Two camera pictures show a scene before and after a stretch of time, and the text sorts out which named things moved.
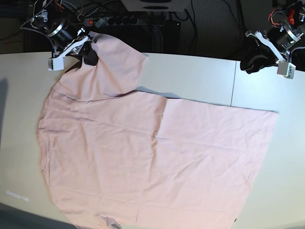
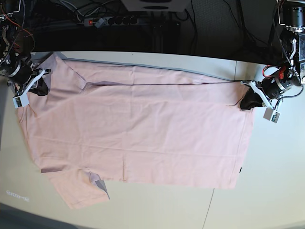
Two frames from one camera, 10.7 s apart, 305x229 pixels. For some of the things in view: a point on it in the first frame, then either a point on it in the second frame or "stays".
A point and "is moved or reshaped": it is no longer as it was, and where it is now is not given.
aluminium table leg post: x=157 y=38 stays
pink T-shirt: x=144 y=160 is moved or reshaped
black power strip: x=107 y=21 stays
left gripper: x=63 y=33 → x=22 y=75
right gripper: x=260 y=56 → x=279 y=83
